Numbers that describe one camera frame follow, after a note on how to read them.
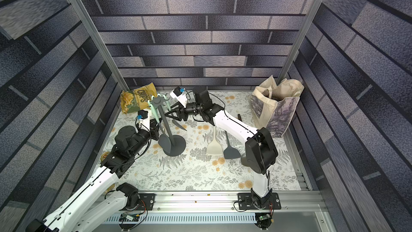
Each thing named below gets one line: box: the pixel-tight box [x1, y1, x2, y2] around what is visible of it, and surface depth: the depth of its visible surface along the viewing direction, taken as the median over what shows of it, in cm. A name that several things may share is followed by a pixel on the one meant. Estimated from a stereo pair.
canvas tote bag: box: [248, 74, 305, 138], surface depth 87 cm
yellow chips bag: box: [120, 82, 157, 114], surface depth 107 cm
